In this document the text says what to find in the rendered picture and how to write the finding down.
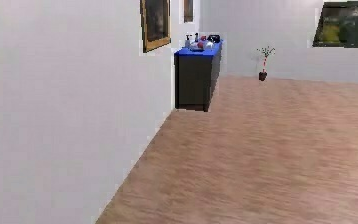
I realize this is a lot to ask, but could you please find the small brown framed picture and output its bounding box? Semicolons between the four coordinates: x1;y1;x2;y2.
183;0;194;24

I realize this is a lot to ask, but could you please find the house plant in dark pot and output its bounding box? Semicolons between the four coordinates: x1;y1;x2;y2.
256;45;277;82

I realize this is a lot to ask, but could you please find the red and white bowl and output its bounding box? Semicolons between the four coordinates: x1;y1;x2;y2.
189;35;215;52

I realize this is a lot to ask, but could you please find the gold framed dark painting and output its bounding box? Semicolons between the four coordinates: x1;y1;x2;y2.
139;0;172;54

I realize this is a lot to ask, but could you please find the black cupboard with blue top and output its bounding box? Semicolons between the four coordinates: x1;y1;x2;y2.
173;39;224;113

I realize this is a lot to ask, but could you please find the dark framed window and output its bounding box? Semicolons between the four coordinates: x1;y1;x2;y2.
312;0;358;49

